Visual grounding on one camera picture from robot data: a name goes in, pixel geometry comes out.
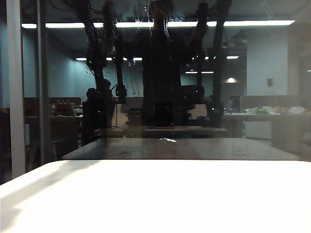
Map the large glass pane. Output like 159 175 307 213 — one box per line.
47 0 311 162

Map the grey frame post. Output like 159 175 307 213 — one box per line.
36 0 52 165

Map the white frame post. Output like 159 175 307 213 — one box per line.
6 0 26 180

